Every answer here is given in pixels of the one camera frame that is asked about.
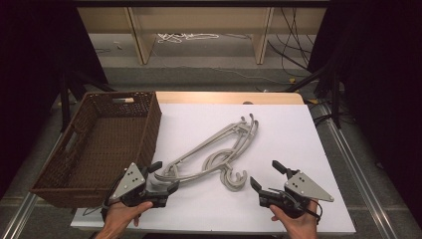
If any metal floor rail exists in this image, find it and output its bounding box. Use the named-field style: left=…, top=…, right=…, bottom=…
left=318, top=102, right=401, bottom=239
left=0, top=191, right=38, bottom=239

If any person's right hand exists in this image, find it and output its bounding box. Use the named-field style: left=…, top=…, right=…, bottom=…
left=269, top=198, right=319, bottom=235

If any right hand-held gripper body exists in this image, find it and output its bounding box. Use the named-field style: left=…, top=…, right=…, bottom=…
left=258, top=169, right=335, bottom=219

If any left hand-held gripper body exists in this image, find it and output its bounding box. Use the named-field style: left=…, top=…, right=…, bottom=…
left=108, top=161, right=171, bottom=209

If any white table sheet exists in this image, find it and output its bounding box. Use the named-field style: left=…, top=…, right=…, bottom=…
left=70, top=103, right=357, bottom=236

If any dark curtain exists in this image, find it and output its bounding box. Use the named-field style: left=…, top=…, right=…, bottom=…
left=307, top=0, right=422, bottom=230
left=0, top=0, right=108, bottom=200

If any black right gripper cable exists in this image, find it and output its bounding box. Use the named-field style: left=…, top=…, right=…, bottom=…
left=307, top=198, right=323, bottom=223

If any black metal stand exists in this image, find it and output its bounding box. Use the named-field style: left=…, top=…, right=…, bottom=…
left=284, top=61, right=344, bottom=130
left=59, top=69, right=117, bottom=133

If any bundle of black cables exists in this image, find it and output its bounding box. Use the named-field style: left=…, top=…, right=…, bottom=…
left=266, top=7, right=317, bottom=78

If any light wooden shelf unit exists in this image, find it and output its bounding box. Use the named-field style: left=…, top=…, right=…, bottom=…
left=77, top=6, right=327, bottom=66

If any person's left hand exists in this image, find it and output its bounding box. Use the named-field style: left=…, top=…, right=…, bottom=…
left=102, top=200, right=154, bottom=235

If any coiled white cable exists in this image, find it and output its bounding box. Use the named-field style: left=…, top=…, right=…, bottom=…
left=156, top=32, right=221, bottom=45

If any light wooden table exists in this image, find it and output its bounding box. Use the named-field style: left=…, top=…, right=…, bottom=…
left=154, top=92, right=306, bottom=106

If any brown wicker basket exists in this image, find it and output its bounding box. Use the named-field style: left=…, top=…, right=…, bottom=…
left=29, top=91, right=163, bottom=209

